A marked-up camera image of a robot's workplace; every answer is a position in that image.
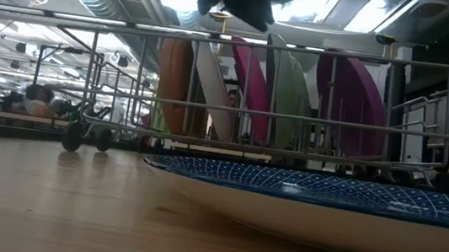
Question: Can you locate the tan wooden table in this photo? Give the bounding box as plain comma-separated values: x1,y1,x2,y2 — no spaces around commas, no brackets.
0,110,275,162

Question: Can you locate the pink plate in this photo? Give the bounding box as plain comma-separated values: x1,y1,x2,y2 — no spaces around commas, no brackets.
220,35,280,147

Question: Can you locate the grey wire dish rack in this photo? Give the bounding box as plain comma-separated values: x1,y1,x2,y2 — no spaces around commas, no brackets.
41,17,449,196

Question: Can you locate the long light bar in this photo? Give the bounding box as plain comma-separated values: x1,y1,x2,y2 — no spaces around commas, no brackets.
0,3,329,56

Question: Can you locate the light green plate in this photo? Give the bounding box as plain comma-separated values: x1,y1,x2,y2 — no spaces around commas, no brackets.
149,100,174,134

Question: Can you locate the person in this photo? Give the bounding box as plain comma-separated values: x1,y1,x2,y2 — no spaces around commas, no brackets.
20,82,60,120
225,88,241,110

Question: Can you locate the sage green plate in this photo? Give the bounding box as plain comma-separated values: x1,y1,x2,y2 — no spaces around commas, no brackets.
255,33,323,153

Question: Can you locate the orange plate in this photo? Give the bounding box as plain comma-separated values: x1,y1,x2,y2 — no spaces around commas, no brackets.
149,31,218,138

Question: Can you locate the purple plate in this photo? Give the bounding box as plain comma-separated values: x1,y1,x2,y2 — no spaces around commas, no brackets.
307,47,395,161

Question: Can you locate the white plate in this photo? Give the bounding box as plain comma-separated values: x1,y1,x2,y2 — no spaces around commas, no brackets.
183,33,246,143

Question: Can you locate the black metal stand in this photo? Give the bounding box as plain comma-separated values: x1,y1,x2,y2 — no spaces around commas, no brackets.
30,42,107,104

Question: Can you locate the ceiling fluorescent light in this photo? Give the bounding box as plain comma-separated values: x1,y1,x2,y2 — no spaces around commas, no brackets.
154,0,336,31

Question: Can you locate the blue patterned plate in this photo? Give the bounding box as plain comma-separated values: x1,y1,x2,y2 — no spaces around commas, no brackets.
134,150,449,252

